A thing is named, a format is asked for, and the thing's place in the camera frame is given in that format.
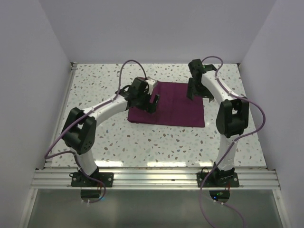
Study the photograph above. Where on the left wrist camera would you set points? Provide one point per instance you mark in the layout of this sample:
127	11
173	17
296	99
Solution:
152	83

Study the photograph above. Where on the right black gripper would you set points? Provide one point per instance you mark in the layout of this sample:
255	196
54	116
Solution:
192	90

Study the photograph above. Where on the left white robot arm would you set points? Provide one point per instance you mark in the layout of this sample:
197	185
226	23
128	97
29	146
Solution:
81	124

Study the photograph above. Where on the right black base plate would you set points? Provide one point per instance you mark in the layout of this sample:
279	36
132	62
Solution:
221	179

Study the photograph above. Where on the purple cloth wrap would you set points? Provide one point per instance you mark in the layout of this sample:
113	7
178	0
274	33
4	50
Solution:
174	108

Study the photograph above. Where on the aluminium front rail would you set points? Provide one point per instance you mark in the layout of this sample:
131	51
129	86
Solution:
160	178

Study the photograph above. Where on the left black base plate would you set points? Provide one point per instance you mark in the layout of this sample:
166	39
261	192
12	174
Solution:
97	179

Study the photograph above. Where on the aluminium rail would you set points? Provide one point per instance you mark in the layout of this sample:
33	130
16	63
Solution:
160	178
57	130

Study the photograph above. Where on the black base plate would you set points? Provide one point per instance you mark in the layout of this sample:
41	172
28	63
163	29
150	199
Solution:
97	179
221	179

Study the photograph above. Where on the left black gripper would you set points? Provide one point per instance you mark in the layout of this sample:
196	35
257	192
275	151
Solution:
148	107

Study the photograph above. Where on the aluminium left side rail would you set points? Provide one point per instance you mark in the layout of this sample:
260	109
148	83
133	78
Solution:
57	130

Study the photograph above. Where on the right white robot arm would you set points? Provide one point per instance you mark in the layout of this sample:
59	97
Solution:
233	113

